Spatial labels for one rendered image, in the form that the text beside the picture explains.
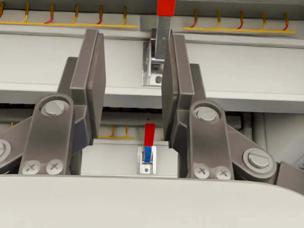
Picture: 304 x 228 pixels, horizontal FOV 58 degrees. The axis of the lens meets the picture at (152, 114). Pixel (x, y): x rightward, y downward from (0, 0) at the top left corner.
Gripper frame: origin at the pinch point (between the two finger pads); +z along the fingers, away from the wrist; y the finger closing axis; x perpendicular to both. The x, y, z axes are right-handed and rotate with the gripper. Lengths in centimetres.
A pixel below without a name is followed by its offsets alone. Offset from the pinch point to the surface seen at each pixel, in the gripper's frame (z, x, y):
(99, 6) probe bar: 14.1, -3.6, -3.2
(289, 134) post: 10.6, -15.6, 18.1
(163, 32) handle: 9.4, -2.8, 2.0
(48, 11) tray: 14.5, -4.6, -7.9
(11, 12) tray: 14.2, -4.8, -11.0
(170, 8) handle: 9.4, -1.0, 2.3
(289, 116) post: 12.3, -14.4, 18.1
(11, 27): 12.4, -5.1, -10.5
